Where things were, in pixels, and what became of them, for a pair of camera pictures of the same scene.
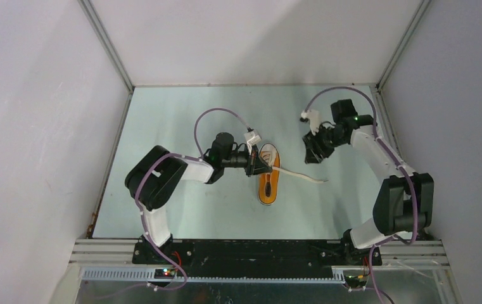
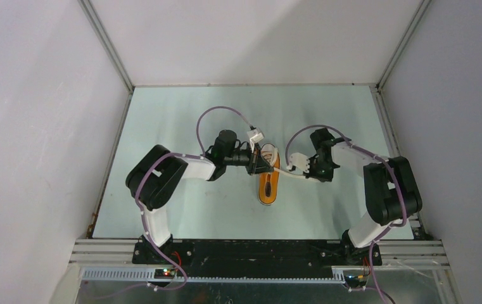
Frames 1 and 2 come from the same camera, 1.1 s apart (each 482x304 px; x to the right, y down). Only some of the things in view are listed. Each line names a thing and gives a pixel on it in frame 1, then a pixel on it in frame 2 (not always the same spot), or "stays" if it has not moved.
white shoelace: x=268 y=157 stays
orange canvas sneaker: x=268 y=182 stays
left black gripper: x=255 y=166 stays
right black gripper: x=313 y=148 to x=326 y=178
